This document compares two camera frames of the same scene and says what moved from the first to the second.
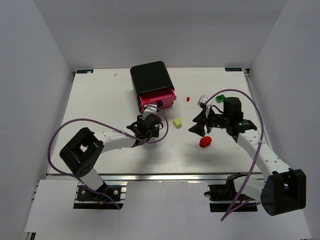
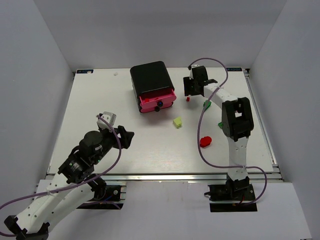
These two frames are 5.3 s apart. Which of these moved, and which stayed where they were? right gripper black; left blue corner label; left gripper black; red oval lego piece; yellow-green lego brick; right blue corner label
Moved: right gripper black; left gripper black
Stayed: left blue corner label; right blue corner label; red oval lego piece; yellow-green lego brick
